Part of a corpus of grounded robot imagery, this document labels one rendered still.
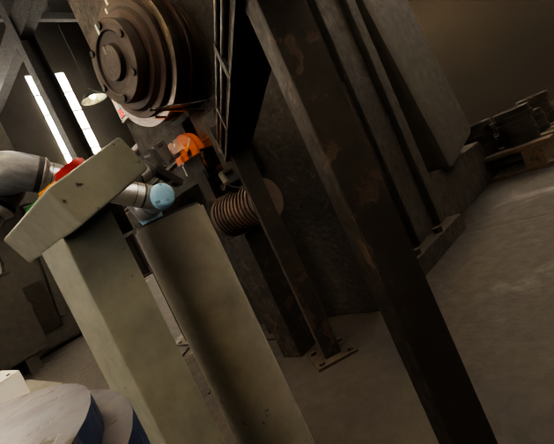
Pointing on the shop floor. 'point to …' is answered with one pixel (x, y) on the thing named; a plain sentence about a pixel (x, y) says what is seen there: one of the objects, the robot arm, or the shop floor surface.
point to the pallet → (523, 136)
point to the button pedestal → (114, 296)
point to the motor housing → (263, 268)
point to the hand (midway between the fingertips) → (187, 149)
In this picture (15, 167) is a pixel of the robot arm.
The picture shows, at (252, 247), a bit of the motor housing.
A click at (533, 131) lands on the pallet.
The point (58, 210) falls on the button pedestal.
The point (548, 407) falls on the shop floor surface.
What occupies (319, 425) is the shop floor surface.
